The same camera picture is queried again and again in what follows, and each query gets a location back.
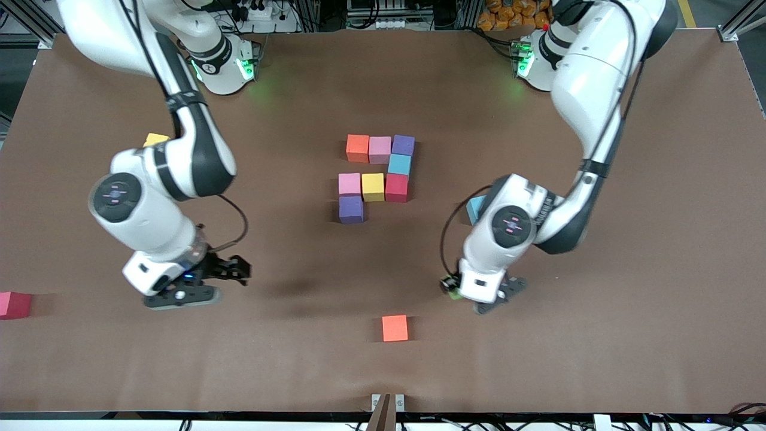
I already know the red foam cube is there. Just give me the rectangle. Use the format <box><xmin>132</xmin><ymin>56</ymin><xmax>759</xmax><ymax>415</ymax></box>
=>
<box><xmin>385</xmin><ymin>174</ymin><xmax>410</xmax><ymax>204</ymax></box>
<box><xmin>0</xmin><ymin>291</ymin><xmax>32</xmax><ymax>321</ymax></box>

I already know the light purple foam cube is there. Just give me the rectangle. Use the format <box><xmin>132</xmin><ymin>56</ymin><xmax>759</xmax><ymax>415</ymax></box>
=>
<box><xmin>339</xmin><ymin>196</ymin><xmax>365</xmax><ymax>224</ymax></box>

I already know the orange foam cube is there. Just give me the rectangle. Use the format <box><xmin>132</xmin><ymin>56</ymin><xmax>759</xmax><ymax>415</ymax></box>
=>
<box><xmin>382</xmin><ymin>314</ymin><xmax>409</xmax><ymax>343</ymax></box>
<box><xmin>346</xmin><ymin>134</ymin><xmax>370</xmax><ymax>164</ymax></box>

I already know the large table cover sheet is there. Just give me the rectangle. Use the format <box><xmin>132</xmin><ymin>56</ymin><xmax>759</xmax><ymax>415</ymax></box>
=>
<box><xmin>0</xmin><ymin>30</ymin><xmax>766</xmax><ymax>415</ymax></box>

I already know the white power strip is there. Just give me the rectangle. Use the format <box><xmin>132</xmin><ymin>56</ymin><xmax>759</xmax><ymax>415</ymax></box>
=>
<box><xmin>230</xmin><ymin>0</ymin><xmax>300</xmax><ymax>34</ymax></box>
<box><xmin>347</xmin><ymin>17</ymin><xmax>422</xmax><ymax>31</ymax></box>

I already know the bag of orange snacks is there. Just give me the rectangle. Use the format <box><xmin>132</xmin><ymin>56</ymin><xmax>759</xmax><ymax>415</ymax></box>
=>
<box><xmin>478</xmin><ymin>0</ymin><xmax>554</xmax><ymax>32</ymax></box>

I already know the black camera cable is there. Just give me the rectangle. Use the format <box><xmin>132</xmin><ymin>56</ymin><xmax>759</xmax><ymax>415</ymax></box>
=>
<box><xmin>206</xmin><ymin>193</ymin><xmax>249</xmax><ymax>252</ymax></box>
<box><xmin>440</xmin><ymin>184</ymin><xmax>494</xmax><ymax>279</ymax></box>

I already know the small metal bracket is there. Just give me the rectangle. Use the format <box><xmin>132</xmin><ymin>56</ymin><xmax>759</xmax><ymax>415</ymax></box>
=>
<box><xmin>371</xmin><ymin>393</ymin><xmax>405</xmax><ymax>414</ymax></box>

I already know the aluminium frame profile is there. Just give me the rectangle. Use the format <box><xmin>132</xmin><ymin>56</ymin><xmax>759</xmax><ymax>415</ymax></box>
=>
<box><xmin>0</xmin><ymin>0</ymin><xmax>66</xmax><ymax>48</ymax></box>
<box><xmin>718</xmin><ymin>0</ymin><xmax>766</xmax><ymax>43</ymax></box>

